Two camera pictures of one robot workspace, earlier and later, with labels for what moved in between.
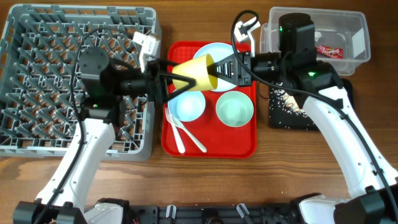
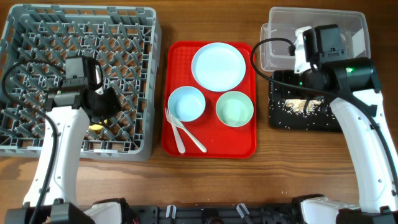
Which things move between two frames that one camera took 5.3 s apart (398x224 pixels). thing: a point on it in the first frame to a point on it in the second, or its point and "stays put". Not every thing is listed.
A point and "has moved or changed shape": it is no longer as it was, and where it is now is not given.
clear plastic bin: x=342 y=38 stays put
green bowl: x=234 y=109 stays put
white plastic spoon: x=179 y=124 stays put
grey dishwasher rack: x=41 y=93 stays put
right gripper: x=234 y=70 to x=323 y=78
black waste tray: x=285 y=112 stays put
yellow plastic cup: x=196 y=69 has moved or changed shape
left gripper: x=157 y=90 to x=115 y=104
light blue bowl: x=188 y=106 stays put
